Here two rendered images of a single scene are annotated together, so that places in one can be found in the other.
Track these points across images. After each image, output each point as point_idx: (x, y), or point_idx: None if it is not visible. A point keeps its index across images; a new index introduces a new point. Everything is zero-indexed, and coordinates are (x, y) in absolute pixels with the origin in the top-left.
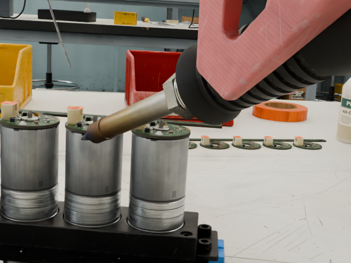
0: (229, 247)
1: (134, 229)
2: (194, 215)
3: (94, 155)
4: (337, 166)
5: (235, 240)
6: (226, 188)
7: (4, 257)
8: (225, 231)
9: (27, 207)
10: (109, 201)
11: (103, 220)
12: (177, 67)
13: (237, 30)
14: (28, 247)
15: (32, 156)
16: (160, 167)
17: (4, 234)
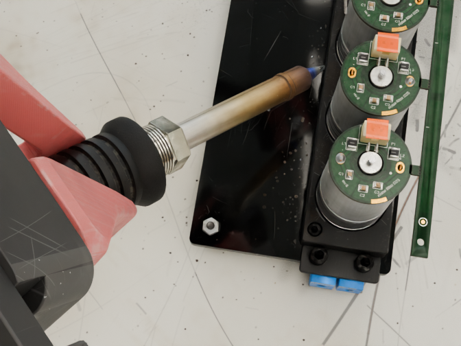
0: (400, 312)
1: (323, 168)
2: (373, 246)
3: (337, 89)
4: None
5: (424, 325)
6: None
7: (297, 43)
8: (455, 318)
9: (339, 43)
10: (338, 130)
11: (331, 130)
12: (116, 117)
13: (38, 151)
14: (323, 63)
15: (348, 20)
16: (325, 173)
17: (330, 32)
